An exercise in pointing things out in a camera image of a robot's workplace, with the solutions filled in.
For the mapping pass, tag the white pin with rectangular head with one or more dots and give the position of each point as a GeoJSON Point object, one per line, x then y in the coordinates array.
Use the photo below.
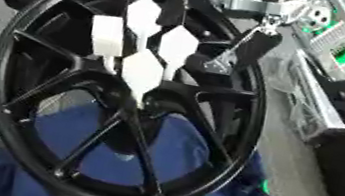
{"type": "Point", "coordinates": [108, 35]}

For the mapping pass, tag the black spoked wheel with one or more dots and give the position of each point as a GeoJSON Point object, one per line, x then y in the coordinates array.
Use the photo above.
{"type": "Point", "coordinates": [25, 145]}

